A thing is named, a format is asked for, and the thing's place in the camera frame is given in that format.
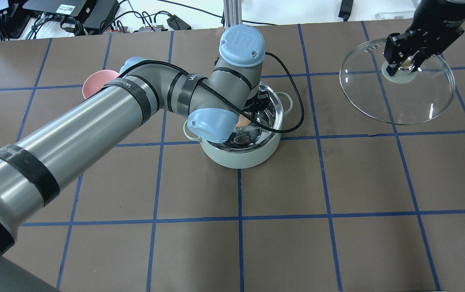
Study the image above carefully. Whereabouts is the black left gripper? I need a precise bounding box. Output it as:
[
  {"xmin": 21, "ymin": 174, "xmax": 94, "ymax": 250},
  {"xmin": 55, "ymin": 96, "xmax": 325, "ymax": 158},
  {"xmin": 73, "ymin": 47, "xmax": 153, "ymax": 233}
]
[{"xmin": 244, "ymin": 90, "xmax": 270, "ymax": 124}]

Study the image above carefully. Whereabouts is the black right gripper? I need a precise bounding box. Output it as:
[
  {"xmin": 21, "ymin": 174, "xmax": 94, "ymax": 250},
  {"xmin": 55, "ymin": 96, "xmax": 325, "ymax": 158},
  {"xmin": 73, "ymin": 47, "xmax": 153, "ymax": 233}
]
[{"xmin": 383, "ymin": 17, "xmax": 464, "ymax": 77}]

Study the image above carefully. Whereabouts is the brown egg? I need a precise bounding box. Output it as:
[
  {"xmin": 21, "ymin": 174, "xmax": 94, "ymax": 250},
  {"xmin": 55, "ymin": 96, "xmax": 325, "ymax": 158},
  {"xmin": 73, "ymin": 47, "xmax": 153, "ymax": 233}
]
[{"xmin": 235, "ymin": 115, "xmax": 251, "ymax": 128}]

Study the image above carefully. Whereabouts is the glass pot lid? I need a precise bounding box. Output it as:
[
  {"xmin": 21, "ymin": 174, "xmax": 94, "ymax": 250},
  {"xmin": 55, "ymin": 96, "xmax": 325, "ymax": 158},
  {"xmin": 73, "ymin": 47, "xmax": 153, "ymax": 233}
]
[{"xmin": 339, "ymin": 38, "xmax": 455, "ymax": 125}]

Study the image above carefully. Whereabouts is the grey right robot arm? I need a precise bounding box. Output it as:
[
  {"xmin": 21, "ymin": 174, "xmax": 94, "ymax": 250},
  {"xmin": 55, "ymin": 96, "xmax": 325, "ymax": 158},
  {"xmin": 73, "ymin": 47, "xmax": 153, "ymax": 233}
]
[{"xmin": 383, "ymin": 0, "xmax": 465, "ymax": 76}]

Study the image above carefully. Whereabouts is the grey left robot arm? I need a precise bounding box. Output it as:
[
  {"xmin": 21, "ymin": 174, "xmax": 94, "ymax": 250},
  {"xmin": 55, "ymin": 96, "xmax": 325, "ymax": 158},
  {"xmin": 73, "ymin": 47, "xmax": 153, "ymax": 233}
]
[{"xmin": 0, "ymin": 24, "xmax": 266, "ymax": 292}]

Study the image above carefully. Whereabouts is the pale green electric pot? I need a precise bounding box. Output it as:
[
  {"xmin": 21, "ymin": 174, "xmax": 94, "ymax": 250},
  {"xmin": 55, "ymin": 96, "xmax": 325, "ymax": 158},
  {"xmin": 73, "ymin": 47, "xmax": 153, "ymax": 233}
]
[{"xmin": 183, "ymin": 83, "xmax": 293, "ymax": 169}]

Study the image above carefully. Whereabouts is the black box top right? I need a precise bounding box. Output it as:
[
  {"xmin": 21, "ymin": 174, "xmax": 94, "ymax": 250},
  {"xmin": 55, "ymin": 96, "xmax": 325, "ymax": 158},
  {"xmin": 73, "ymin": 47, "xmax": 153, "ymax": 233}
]
[{"xmin": 338, "ymin": 0, "xmax": 354, "ymax": 22}]

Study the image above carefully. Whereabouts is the small black adapter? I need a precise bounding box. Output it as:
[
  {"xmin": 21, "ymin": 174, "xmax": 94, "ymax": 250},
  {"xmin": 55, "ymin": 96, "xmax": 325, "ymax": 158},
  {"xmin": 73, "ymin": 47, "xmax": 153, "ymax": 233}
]
[{"xmin": 166, "ymin": 15, "xmax": 192, "ymax": 31}]

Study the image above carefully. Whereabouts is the pink bowl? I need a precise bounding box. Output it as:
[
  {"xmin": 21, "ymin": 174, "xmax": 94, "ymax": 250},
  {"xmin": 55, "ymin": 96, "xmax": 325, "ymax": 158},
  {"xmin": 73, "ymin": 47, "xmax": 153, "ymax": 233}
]
[{"xmin": 82, "ymin": 69, "xmax": 119, "ymax": 100}]

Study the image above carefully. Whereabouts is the black laptop power brick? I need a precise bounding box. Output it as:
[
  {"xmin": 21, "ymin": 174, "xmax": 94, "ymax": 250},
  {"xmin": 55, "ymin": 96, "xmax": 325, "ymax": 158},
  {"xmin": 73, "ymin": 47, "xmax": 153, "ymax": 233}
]
[{"xmin": 83, "ymin": 0, "xmax": 119, "ymax": 35}]

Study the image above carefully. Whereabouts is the black box white label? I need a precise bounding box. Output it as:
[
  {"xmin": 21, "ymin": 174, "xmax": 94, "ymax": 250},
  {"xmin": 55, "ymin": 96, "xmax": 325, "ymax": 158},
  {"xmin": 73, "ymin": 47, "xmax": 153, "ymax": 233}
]
[{"xmin": 23, "ymin": 0, "xmax": 88, "ymax": 15}]

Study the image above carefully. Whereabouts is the black camera cable left arm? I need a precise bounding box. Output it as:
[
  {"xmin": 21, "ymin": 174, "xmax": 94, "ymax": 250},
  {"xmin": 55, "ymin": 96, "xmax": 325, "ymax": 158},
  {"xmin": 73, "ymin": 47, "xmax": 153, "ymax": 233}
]
[{"xmin": 135, "ymin": 52, "xmax": 305, "ymax": 134}]

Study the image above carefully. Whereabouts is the aluminium frame post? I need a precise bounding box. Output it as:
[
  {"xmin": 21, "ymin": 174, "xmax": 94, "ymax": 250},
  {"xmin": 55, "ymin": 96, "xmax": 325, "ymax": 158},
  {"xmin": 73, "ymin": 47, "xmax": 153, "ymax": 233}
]
[{"xmin": 223, "ymin": 0, "xmax": 243, "ymax": 29}]

